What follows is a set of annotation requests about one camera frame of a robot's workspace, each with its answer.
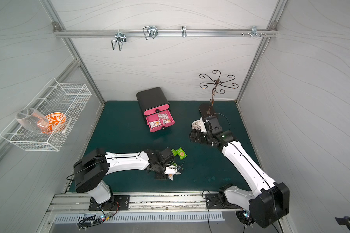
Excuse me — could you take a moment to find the white cookie packet bottom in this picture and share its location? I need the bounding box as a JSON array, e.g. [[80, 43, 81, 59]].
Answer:
[[164, 166, 182, 180]]

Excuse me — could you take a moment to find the green cookie packet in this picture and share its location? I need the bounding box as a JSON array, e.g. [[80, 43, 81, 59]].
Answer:
[[171, 149, 178, 156], [176, 147, 187, 160]]

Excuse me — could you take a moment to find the pink drawer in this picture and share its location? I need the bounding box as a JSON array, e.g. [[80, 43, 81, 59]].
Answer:
[[145, 110, 175, 133], [143, 104, 170, 116]]

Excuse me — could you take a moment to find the pink top drawer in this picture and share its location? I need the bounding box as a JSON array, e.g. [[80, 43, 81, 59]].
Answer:
[[143, 104, 170, 116]]

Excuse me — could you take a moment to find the black pink drawer cabinet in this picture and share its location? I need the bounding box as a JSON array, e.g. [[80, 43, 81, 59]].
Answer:
[[136, 87, 171, 120]]

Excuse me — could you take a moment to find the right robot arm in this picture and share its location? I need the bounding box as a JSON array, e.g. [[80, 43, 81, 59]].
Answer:
[[190, 115, 290, 228]]

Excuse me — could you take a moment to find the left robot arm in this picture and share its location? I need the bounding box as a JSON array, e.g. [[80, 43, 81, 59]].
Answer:
[[72, 148, 181, 205]]

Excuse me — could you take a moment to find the black metal jewelry stand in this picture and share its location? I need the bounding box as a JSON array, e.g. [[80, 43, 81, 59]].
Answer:
[[198, 70, 239, 118]]

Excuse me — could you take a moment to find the metal hook small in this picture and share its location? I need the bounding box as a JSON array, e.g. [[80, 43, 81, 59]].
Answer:
[[181, 26, 187, 38]]

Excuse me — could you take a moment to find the metal hook right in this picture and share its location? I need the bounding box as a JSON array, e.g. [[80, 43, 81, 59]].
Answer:
[[241, 26, 266, 38]]

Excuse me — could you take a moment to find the orange patterned bowl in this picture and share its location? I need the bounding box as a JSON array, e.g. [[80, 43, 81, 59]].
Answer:
[[42, 112, 67, 134]]

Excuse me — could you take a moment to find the metal hook middle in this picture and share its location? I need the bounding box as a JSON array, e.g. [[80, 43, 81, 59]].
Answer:
[[143, 26, 158, 40]]

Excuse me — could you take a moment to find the metal double hook left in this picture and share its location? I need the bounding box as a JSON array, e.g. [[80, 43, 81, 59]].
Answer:
[[111, 32, 127, 51]]

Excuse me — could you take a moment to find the clear glass cup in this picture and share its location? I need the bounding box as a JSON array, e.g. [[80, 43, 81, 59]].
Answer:
[[15, 108, 49, 134]]

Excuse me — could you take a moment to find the white strainer orange handle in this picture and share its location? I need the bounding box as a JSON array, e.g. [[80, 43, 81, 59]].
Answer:
[[192, 120, 203, 131]]

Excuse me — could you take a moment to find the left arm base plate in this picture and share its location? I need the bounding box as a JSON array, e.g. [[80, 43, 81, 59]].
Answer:
[[88, 195, 130, 212]]

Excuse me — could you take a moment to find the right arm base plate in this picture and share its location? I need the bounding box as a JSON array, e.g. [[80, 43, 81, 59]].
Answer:
[[205, 193, 230, 209]]

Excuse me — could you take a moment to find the metal rail bar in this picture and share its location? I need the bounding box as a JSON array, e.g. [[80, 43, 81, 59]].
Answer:
[[53, 28, 279, 38]]

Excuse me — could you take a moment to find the white wire basket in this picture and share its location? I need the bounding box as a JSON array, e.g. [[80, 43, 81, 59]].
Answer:
[[0, 78, 91, 152]]

